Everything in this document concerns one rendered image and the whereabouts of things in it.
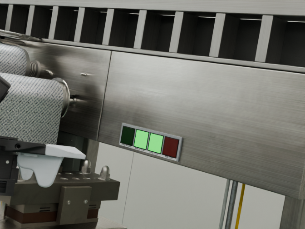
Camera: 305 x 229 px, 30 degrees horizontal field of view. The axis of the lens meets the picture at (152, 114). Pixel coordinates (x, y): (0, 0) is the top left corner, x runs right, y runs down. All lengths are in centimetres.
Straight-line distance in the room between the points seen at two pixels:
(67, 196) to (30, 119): 29
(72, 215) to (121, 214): 345
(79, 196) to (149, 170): 322
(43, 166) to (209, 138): 83
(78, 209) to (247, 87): 62
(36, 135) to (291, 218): 82
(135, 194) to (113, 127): 323
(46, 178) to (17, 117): 100
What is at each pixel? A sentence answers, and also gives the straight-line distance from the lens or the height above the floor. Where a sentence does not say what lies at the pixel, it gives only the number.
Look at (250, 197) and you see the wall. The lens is 427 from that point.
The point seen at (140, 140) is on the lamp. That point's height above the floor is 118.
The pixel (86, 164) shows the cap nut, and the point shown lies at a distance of 189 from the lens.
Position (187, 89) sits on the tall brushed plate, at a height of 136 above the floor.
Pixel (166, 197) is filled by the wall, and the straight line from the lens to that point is 477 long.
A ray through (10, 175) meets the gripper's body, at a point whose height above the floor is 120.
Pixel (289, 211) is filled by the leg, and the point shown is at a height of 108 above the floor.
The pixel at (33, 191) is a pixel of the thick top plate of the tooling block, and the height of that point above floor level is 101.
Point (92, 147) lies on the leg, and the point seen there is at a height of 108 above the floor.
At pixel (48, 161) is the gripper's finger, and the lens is 79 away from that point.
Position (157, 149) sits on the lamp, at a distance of 167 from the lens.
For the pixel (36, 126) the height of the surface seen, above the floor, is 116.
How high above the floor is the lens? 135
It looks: 3 degrees down
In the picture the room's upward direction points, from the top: 9 degrees clockwise
